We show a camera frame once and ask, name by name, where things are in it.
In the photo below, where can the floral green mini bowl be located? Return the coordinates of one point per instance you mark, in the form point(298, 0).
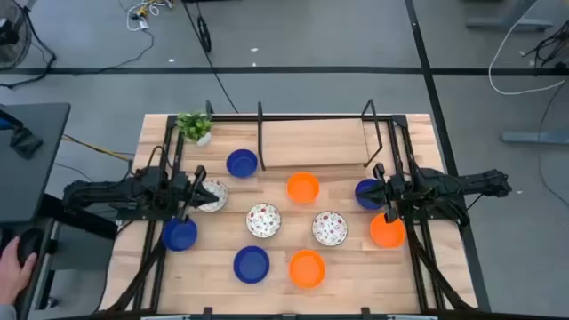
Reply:
point(263, 220)
point(330, 228)
point(217, 186)

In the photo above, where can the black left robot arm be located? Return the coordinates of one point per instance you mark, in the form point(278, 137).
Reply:
point(102, 193)

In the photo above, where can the black computer mouse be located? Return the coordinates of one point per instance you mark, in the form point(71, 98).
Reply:
point(29, 246)

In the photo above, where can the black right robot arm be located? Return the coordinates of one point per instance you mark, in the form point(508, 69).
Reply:
point(467, 182)

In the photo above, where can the person's hand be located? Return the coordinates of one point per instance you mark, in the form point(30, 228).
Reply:
point(13, 275)

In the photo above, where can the black and blue tool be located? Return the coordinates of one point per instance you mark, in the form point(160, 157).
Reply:
point(26, 142)

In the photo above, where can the dark grey desk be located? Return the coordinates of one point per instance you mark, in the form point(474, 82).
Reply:
point(31, 178)

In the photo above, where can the green plant white pot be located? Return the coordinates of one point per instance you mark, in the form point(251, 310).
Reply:
point(194, 126)

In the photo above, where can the blue plastic mini bowl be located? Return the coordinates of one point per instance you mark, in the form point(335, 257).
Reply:
point(251, 265)
point(371, 206)
point(180, 235)
point(242, 163)

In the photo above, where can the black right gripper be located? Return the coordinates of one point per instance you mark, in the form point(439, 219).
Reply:
point(393, 191)

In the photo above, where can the black floor fan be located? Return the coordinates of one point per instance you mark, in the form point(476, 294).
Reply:
point(13, 35)

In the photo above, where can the orange plastic mini bowl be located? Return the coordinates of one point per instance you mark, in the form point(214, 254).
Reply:
point(307, 269)
point(387, 232)
point(303, 188)

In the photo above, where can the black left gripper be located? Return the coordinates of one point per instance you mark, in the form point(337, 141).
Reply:
point(184, 191)

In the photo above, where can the black metal rig frame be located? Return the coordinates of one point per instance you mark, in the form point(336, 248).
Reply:
point(235, 117)

